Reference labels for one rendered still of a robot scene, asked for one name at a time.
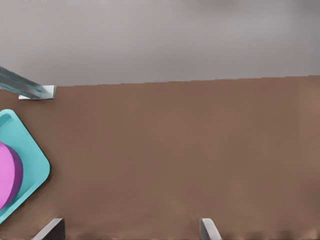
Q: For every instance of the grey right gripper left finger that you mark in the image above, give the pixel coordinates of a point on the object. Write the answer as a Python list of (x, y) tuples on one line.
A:
[(51, 229)]

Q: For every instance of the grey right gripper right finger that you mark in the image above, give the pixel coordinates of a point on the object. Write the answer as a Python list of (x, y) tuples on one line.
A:
[(209, 229)]

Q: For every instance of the teal tray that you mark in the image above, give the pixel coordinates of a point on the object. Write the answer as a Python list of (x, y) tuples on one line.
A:
[(30, 155)]

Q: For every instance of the silver post foot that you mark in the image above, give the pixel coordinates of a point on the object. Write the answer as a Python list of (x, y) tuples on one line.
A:
[(48, 93)]

